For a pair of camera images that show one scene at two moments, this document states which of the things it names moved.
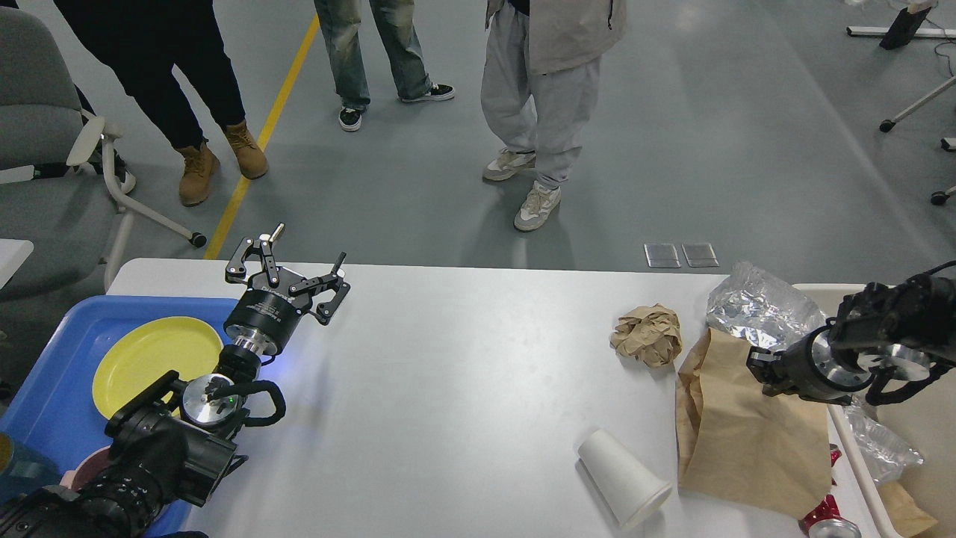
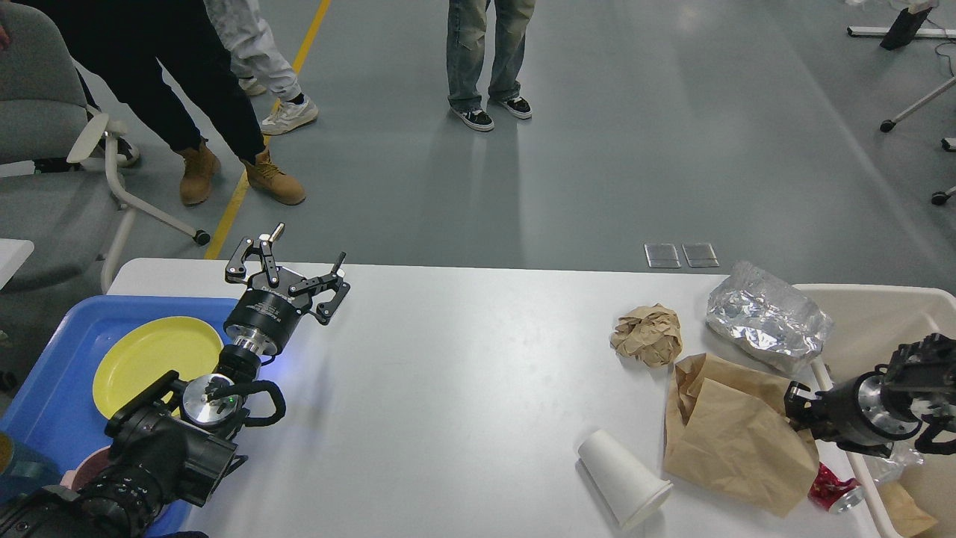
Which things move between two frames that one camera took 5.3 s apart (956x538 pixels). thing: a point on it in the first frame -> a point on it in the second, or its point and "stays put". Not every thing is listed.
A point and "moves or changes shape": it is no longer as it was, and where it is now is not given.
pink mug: [87, 471] stays put
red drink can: [825, 521] -> [832, 495]
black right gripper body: [806, 366] -> [856, 415]
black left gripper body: [263, 320] stays put
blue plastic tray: [54, 410] stays put
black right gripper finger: [764, 364] -> [797, 400]
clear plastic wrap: [760, 310] stays put
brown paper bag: [738, 444] moves or changes shape
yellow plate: [144, 350] stays put
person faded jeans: [396, 21] -> [466, 36]
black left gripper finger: [321, 284] stays put
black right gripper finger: [774, 385] -> [821, 422]
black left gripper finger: [236, 270] stays put
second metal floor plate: [700, 255] stays put
